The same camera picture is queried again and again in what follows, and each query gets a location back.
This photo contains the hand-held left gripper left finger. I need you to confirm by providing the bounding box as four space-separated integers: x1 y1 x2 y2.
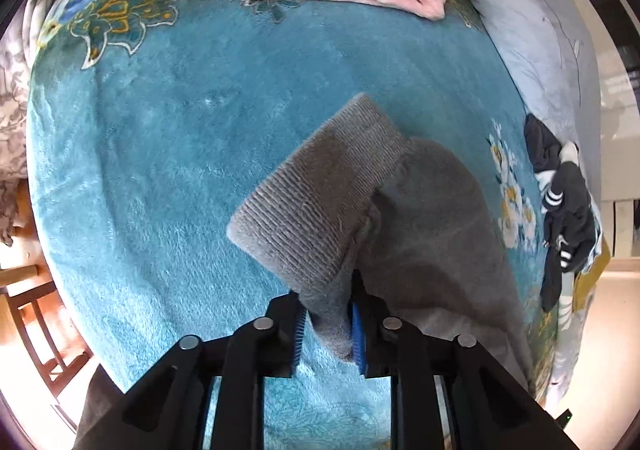
74 294 307 450

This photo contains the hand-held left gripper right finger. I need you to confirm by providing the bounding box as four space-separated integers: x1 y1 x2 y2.
350 270 581 450

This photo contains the grey sweater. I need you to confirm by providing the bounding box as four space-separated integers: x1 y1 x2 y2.
226 92 534 392

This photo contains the yellow knit garment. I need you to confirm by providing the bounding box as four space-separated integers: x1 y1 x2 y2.
570 237 612 314

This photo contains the white open shelf unit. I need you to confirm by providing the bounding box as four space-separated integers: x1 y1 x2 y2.
602 197 640 262

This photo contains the dark striped jacket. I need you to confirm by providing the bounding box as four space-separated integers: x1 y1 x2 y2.
523 113 604 312

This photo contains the teal floral blanket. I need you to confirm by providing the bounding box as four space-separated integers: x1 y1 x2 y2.
27 0 561 450

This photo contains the wooden chair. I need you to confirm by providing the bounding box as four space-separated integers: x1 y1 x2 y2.
0 264 96 397

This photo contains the white glossy wardrobe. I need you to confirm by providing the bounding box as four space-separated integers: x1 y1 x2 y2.
545 0 640 203

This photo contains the light blue floral duvet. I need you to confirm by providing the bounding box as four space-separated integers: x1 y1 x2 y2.
467 0 609 403

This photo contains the grey floral bed sheet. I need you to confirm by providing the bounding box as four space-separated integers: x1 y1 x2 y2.
0 0 52 247

